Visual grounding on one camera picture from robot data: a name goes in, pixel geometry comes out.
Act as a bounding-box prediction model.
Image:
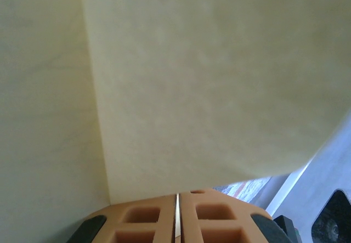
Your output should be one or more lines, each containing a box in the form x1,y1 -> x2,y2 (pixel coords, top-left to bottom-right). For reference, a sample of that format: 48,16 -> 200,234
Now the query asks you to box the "yellow cloth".
0,0 -> 351,208

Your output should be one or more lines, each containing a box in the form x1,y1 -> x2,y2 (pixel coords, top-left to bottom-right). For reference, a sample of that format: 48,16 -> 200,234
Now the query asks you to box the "floral tablecloth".
211,176 -> 273,203

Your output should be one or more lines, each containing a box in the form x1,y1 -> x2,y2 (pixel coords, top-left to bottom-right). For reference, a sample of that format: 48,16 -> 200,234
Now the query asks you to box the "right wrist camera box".
311,189 -> 351,243

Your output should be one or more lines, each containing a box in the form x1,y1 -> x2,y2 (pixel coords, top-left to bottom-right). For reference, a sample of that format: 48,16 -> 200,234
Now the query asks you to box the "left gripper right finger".
178,188 -> 274,243

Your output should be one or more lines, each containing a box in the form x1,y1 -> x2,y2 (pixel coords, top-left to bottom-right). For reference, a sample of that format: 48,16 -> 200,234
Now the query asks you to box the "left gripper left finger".
89,195 -> 176,243

